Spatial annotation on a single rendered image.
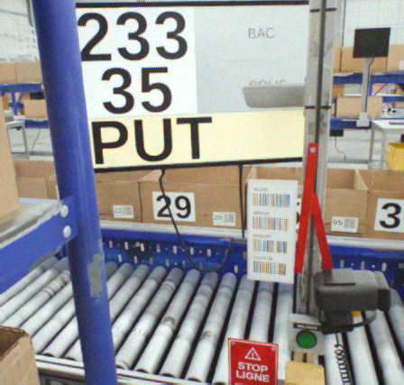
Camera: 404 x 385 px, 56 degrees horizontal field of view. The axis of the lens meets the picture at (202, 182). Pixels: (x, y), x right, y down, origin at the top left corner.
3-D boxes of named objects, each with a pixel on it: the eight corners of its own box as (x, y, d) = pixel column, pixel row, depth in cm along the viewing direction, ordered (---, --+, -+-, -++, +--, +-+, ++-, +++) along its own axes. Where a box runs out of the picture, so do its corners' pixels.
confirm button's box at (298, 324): (287, 352, 71) (288, 322, 69) (287, 342, 74) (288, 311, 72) (325, 358, 69) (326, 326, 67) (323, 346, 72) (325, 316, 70)
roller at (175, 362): (159, 373, 88) (179, 383, 87) (209, 266, 136) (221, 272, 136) (152, 388, 89) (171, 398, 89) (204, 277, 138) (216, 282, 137)
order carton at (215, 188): (141, 224, 144) (138, 181, 139) (167, 199, 171) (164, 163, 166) (244, 232, 134) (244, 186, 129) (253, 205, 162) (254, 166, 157)
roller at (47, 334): (31, 371, 98) (14, 364, 99) (119, 272, 146) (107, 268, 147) (32, 356, 96) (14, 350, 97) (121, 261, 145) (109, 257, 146)
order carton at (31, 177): (-28, 213, 163) (-36, 175, 158) (19, 192, 190) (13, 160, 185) (51, 218, 153) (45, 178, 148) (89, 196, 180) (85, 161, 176)
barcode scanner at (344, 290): (394, 341, 62) (391, 284, 59) (318, 340, 65) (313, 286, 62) (385, 316, 68) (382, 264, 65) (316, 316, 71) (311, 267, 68)
